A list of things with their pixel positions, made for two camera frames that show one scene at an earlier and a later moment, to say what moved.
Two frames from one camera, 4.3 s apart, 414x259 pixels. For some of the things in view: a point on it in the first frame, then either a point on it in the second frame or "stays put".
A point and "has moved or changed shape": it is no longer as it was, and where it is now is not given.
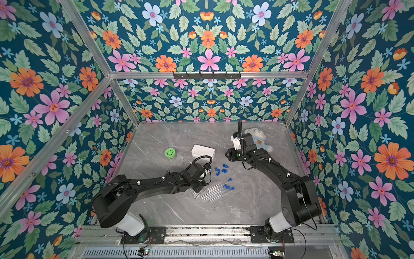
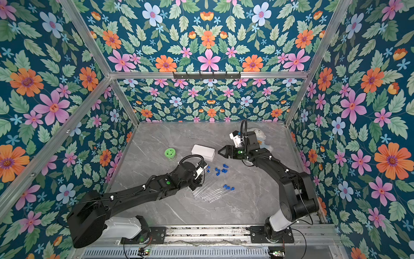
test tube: (229, 180) has moved or changed shape
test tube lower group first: (224, 186) stays put
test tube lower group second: (227, 188) stays put
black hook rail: (206, 76) stays put
